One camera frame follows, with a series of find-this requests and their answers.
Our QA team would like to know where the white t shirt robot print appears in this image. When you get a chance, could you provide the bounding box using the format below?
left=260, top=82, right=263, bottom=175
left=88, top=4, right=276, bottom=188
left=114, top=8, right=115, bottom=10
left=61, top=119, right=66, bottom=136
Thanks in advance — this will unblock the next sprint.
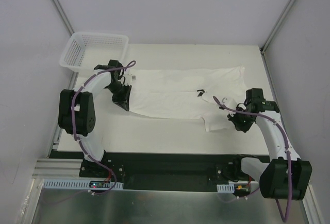
left=129, top=66, right=246, bottom=132

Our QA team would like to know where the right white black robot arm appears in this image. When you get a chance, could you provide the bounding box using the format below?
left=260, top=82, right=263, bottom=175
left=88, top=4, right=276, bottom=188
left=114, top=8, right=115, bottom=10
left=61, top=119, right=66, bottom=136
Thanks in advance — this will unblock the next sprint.
left=221, top=88, right=312, bottom=200

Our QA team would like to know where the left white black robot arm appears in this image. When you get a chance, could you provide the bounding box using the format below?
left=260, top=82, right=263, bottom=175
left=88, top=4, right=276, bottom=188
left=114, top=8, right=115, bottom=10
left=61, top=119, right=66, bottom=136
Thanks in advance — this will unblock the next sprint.
left=58, top=60, right=136, bottom=177

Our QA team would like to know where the white perforated plastic basket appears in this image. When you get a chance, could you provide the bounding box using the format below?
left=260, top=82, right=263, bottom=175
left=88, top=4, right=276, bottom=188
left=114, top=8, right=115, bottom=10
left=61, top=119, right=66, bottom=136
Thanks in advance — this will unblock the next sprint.
left=59, top=32, right=129, bottom=76

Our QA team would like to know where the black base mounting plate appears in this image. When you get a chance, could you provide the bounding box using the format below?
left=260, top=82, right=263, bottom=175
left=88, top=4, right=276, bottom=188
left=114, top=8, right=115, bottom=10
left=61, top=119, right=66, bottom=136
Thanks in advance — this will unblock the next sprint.
left=50, top=151, right=253, bottom=192

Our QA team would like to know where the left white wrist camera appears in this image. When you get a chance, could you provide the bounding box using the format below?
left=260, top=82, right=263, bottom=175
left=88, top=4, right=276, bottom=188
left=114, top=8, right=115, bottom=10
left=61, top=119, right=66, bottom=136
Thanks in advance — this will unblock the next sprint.
left=124, top=74, right=136, bottom=82

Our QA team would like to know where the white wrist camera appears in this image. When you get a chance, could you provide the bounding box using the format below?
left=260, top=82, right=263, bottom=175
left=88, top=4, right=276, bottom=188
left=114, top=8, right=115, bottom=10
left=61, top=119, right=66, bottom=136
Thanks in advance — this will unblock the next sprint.
left=222, top=97, right=237, bottom=110
left=124, top=74, right=136, bottom=82

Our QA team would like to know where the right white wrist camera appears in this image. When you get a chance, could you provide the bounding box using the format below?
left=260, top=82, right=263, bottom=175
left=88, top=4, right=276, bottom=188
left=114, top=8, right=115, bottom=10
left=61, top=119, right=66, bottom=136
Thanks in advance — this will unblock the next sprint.
left=222, top=97, right=237, bottom=110

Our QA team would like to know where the right slotted cable duct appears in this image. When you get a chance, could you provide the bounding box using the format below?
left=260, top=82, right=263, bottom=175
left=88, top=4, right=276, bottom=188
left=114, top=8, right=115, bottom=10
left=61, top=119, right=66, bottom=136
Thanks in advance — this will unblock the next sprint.
left=217, top=183, right=235, bottom=194

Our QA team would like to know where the slotted cable duct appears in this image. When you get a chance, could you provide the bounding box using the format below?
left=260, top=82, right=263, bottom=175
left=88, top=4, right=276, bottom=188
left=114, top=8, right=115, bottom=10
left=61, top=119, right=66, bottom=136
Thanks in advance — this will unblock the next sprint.
left=217, top=183, right=235, bottom=194
left=43, top=179, right=124, bottom=191

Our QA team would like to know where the aluminium frame rail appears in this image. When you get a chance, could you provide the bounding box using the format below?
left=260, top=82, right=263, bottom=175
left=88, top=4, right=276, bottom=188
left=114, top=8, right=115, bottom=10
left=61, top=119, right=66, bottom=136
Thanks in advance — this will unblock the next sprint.
left=32, top=157, right=310, bottom=186

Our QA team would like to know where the left slotted cable duct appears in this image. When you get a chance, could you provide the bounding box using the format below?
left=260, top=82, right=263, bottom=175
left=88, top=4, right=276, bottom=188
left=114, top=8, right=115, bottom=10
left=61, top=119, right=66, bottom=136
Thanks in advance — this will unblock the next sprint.
left=43, top=179, right=124, bottom=191

